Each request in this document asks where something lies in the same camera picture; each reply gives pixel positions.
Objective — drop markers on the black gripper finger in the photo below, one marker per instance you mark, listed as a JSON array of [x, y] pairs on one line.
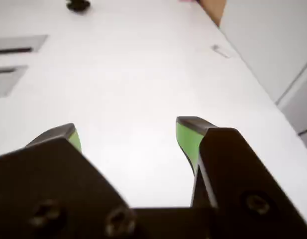
[[48, 184], [242, 186]]

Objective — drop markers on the black stand base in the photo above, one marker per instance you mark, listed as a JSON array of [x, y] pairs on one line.
[[78, 5]]

